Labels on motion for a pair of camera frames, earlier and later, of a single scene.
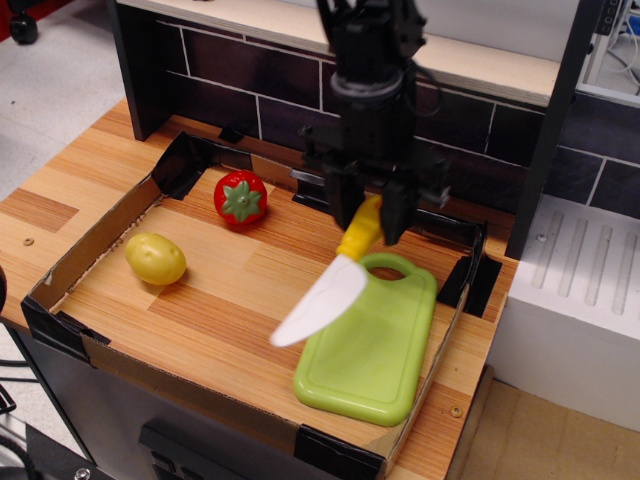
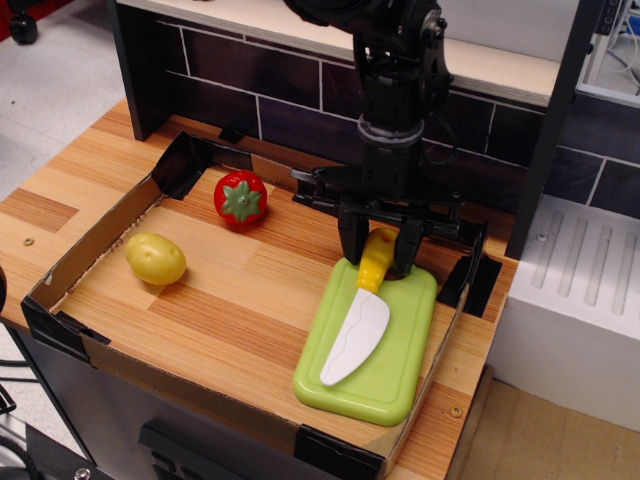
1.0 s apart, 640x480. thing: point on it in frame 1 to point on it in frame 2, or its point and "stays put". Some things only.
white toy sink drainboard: (570, 325) stays put
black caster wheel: (23, 28) stays put
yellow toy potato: (155, 258) stays put
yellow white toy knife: (342, 285) to (371, 312)
